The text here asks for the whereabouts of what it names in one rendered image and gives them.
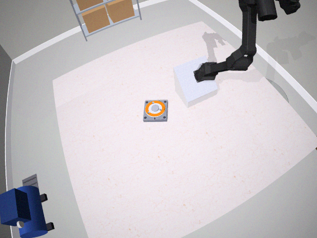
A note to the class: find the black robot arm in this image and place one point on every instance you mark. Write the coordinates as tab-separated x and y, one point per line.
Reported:
266	10

